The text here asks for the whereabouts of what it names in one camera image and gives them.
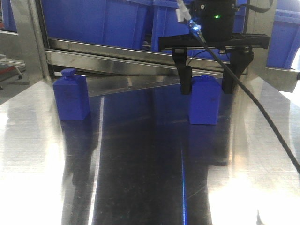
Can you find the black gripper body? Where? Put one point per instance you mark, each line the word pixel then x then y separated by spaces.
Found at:
pixel 212 21

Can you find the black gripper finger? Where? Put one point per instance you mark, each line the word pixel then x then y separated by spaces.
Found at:
pixel 239 60
pixel 179 56

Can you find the blue bottle-shaped part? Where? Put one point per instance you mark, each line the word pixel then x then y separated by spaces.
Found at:
pixel 204 100
pixel 71 95

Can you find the middle blue plastic bin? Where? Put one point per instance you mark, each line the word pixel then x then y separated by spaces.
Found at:
pixel 165 24

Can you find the blue plastic bin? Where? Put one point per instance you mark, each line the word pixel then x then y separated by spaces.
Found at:
pixel 120 23
pixel 165 24

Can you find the far right blue bin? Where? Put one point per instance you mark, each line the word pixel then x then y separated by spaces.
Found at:
pixel 285 39

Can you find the left blue plastic bin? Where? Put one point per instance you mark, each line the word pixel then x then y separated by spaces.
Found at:
pixel 120 23

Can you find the office chair base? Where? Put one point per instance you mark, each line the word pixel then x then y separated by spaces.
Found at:
pixel 11 69

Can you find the far left blue bin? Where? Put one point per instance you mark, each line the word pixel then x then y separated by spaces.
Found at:
pixel 7 16

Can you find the white cable connector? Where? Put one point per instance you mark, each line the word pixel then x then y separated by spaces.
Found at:
pixel 182 12

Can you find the stainless steel shelf frame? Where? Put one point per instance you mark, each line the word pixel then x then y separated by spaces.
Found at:
pixel 38 53

